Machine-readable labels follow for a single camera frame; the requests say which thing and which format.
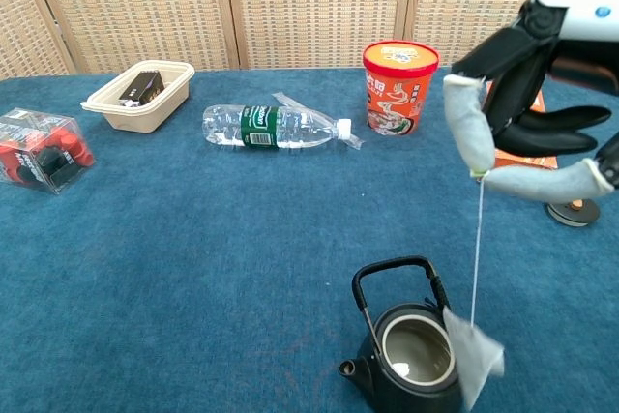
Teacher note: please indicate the orange carton box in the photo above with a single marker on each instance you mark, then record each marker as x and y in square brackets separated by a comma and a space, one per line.
[522, 161]

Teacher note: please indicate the red instant noodle cup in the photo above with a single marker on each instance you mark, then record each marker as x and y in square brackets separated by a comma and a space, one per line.
[399, 94]

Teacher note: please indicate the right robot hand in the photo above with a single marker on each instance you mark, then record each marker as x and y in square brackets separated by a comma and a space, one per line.
[575, 16]

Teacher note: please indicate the clear box with red parts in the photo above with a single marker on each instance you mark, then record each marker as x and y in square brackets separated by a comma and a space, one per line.
[43, 152]

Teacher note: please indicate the black cast iron teapot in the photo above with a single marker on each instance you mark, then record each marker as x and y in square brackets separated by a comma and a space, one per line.
[372, 374]

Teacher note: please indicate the small black box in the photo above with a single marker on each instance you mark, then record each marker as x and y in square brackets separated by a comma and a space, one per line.
[142, 86]

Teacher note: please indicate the beige paper tray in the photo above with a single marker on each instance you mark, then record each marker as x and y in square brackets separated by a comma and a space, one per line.
[140, 118]

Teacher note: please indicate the plastic wrapped straw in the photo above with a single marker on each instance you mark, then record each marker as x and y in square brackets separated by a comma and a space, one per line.
[285, 99]

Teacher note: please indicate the small black round lid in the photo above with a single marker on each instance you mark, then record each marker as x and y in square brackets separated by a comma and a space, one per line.
[573, 217]

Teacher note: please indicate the blue table mat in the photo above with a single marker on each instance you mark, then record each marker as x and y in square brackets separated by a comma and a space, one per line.
[193, 263]

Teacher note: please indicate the clear plastic water bottle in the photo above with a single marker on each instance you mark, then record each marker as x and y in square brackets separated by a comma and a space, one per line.
[261, 127]

